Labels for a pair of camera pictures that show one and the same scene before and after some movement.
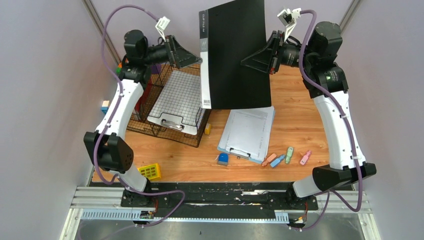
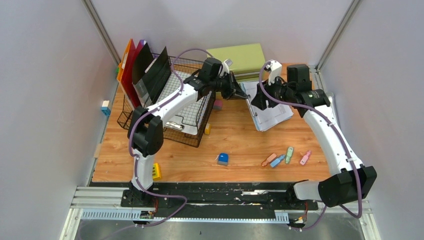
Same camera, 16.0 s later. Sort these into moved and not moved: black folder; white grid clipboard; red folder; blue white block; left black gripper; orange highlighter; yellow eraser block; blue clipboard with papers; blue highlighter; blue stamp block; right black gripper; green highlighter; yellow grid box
Moved: red folder; black folder; blue clipboard with papers; left black gripper; right black gripper
Not moved: blue white block; yellow grid box; orange highlighter; blue stamp block; yellow eraser block; blue highlighter; white grid clipboard; green highlighter
